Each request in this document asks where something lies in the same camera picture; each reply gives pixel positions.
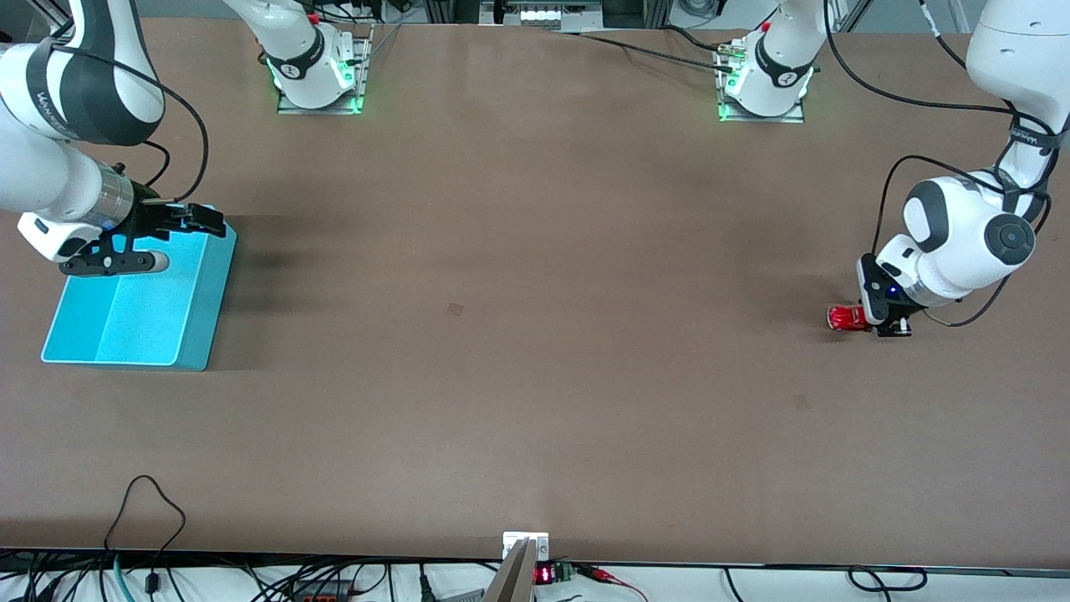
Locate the red clip lead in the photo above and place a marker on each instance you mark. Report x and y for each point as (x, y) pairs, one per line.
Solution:
(603, 575)

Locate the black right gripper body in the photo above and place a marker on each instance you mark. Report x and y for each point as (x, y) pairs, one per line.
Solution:
(154, 215)

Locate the red digit display module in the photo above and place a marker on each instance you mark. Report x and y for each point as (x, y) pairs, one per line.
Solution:
(545, 574)

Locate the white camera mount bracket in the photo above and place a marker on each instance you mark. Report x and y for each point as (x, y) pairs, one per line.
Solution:
(539, 543)

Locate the blue plastic box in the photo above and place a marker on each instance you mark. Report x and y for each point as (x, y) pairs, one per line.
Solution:
(142, 318)

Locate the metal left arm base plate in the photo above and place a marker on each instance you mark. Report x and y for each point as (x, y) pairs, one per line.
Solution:
(798, 115)

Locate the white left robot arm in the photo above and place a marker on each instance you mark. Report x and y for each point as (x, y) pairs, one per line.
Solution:
(1020, 50)

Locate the illuminated control box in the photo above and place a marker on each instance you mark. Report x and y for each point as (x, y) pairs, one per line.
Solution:
(543, 14)

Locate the red beetle toy car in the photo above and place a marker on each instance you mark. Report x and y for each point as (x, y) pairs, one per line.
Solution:
(844, 318)

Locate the aluminium frame profile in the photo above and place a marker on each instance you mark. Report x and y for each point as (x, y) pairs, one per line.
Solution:
(50, 8)

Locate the grey aluminium camera bar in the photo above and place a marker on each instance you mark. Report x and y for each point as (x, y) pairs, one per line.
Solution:
(512, 581)

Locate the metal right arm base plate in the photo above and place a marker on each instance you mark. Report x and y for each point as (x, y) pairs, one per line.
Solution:
(361, 84)

